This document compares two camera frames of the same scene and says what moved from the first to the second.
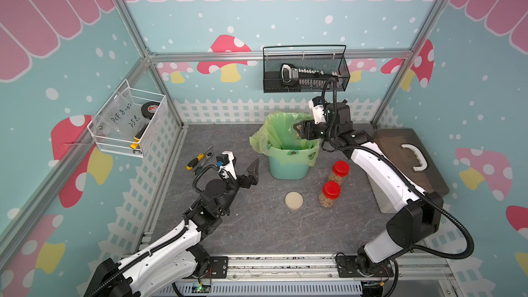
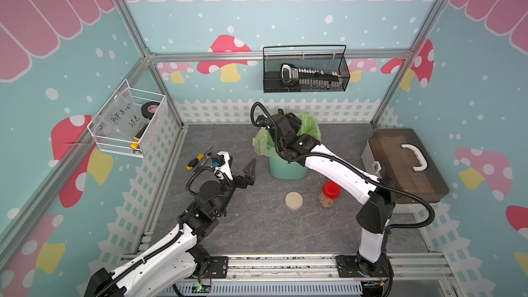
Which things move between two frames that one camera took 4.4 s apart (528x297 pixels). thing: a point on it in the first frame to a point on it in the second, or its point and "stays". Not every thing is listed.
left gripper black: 252,176 stays
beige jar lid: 293,200 stays
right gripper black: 308,126 to 295,123
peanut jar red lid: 331,190 stays
